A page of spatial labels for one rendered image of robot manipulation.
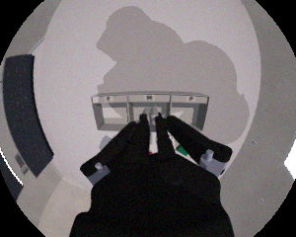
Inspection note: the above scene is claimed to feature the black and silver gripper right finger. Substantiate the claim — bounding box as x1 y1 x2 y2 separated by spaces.
153 106 233 189

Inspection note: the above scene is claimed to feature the grey three-compartment tray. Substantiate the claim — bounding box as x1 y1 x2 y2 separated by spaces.
91 91 210 132

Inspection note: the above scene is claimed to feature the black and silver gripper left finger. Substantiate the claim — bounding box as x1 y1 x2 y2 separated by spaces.
80 107 151 192

